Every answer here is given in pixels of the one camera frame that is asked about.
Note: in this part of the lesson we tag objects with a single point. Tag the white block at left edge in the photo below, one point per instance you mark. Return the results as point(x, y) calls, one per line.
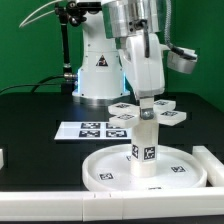
point(1, 159)

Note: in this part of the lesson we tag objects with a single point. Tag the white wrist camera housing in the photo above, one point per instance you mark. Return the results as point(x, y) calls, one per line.
point(182, 63)

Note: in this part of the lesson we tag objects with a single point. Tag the white right fence bar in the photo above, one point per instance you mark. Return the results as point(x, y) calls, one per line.
point(214, 168)

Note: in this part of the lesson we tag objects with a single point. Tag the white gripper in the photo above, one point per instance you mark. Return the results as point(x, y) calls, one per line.
point(144, 74)

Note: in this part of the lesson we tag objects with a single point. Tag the white front fence bar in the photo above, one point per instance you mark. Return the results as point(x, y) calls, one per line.
point(95, 206)

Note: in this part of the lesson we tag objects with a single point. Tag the white fence bar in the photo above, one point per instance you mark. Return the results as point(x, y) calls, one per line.
point(214, 168)
point(95, 206)

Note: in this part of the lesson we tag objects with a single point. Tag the white marker sheet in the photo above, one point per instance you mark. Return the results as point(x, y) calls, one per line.
point(91, 131)

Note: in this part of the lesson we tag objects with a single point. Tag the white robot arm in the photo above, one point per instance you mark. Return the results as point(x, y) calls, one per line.
point(121, 46)

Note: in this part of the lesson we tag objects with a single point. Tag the white cross-shaped table base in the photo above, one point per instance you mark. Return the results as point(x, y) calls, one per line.
point(127, 115)

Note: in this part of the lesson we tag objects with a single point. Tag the white round table top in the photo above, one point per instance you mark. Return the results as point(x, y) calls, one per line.
point(124, 167)

